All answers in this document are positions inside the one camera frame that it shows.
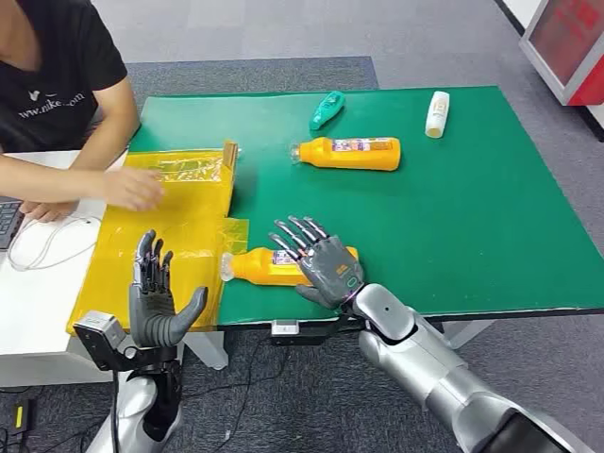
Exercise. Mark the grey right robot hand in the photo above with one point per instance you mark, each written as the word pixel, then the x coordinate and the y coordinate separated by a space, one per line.
pixel 330 269

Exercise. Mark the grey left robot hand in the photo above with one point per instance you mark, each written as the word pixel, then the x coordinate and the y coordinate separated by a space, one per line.
pixel 151 312

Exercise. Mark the orange bottle with label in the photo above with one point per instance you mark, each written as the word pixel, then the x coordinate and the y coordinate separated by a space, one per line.
pixel 257 266
pixel 349 159

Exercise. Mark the person's left forearm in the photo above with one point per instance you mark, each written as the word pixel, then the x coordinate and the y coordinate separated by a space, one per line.
pixel 109 153

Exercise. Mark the person's right forearm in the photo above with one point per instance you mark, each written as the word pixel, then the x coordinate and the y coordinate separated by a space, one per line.
pixel 47 178

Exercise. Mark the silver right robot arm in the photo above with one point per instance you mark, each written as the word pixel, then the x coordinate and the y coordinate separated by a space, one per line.
pixel 424 362

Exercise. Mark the green plastic bottle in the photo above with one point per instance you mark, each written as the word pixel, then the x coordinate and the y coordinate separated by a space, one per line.
pixel 325 109

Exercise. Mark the white plastic bottle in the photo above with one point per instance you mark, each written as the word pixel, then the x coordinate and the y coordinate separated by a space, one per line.
pixel 437 115

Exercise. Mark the white table leg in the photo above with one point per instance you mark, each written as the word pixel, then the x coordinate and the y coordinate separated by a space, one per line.
pixel 464 332
pixel 208 350

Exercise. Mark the yellow plastic film sheet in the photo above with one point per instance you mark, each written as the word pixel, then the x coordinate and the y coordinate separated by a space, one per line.
pixel 189 206

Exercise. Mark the person's right hand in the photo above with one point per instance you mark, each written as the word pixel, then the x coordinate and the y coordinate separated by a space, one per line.
pixel 132 187

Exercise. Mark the person's hand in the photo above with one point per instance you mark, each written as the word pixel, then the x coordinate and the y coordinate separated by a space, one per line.
pixel 132 187
pixel 47 211

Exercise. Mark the green table mat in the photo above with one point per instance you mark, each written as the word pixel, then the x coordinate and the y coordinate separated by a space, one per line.
pixel 424 237

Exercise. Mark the person's left hand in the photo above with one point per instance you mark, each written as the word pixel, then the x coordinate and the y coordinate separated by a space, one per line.
pixel 47 211

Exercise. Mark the black adapter with yellow label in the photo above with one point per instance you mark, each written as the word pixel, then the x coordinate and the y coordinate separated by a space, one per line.
pixel 21 417

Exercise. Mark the black laptop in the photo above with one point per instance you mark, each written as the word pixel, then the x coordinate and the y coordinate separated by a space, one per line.
pixel 8 222

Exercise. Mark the person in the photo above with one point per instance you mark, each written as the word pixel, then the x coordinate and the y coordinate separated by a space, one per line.
pixel 47 75

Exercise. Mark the red and white cabinet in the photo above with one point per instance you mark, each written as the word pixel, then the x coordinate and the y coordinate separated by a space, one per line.
pixel 566 37

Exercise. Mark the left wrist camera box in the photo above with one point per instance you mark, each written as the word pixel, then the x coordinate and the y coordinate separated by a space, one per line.
pixel 101 331

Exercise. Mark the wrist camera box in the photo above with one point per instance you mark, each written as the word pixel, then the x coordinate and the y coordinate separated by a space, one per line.
pixel 285 327
pixel 101 331

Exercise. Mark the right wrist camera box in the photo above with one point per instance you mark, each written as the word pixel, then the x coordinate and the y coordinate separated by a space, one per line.
pixel 285 327

